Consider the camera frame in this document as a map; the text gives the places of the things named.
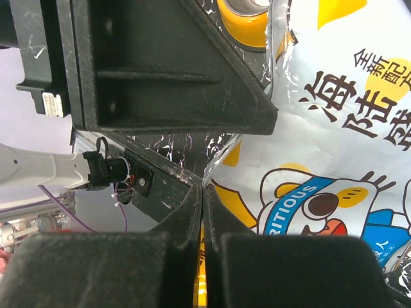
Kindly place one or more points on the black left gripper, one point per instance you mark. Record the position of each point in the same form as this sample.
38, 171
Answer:
43, 33

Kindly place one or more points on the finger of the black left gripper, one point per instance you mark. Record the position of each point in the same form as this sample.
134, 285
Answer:
147, 67

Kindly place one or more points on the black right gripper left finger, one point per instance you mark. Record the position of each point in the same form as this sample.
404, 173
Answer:
158, 268

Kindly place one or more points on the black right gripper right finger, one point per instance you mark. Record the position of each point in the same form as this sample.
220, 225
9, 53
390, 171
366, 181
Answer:
244, 269

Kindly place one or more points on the pink white pet food bag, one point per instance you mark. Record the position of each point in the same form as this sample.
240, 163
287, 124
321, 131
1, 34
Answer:
338, 160

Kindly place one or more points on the yellow double pet bowl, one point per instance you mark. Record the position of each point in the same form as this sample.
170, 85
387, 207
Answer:
245, 22

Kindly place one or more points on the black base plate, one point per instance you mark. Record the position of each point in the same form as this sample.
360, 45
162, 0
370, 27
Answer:
157, 189

